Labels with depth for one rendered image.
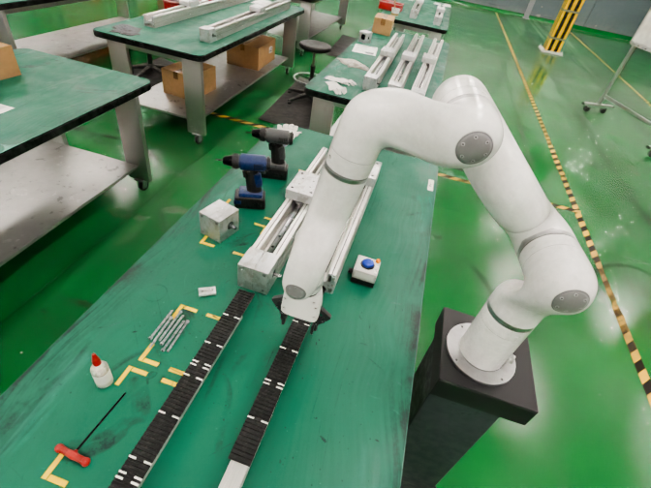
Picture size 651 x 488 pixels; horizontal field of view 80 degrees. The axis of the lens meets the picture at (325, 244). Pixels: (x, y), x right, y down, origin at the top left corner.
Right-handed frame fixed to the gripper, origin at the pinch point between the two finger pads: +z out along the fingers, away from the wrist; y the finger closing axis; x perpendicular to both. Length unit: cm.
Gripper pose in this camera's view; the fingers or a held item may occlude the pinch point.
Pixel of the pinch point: (298, 322)
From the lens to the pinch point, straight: 110.2
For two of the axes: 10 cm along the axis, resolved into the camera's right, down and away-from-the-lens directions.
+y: 9.5, 2.9, -1.2
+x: 2.8, -5.9, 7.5
